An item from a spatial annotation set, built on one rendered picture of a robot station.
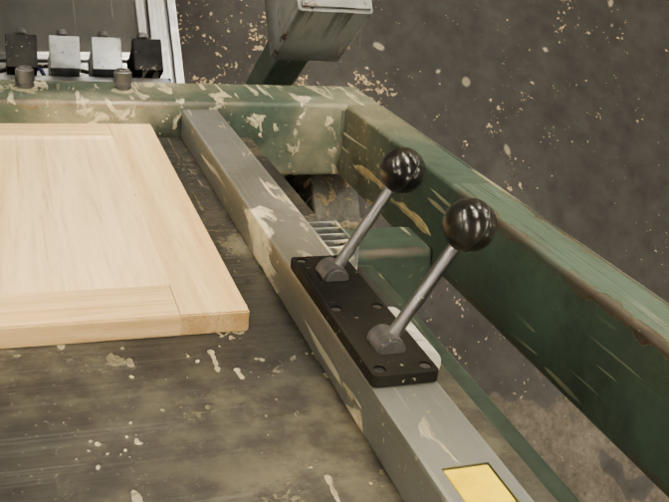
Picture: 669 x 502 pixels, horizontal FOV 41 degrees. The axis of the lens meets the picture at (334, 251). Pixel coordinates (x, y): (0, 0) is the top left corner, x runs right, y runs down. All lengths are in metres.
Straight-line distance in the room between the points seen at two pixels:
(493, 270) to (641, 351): 0.24
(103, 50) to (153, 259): 0.66
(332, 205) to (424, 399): 0.82
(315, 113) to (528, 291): 0.54
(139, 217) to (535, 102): 1.86
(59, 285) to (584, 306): 0.45
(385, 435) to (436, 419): 0.03
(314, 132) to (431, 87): 1.21
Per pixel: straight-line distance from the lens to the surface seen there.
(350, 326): 0.66
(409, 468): 0.56
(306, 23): 1.38
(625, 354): 0.76
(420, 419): 0.58
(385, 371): 0.61
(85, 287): 0.78
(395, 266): 1.03
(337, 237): 0.88
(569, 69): 2.75
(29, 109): 1.24
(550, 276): 0.84
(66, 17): 2.09
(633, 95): 2.85
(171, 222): 0.91
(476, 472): 0.54
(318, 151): 1.32
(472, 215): 0.61
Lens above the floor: 2.04
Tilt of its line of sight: 66 degrees down
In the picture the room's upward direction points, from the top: 52 degrees clockwise
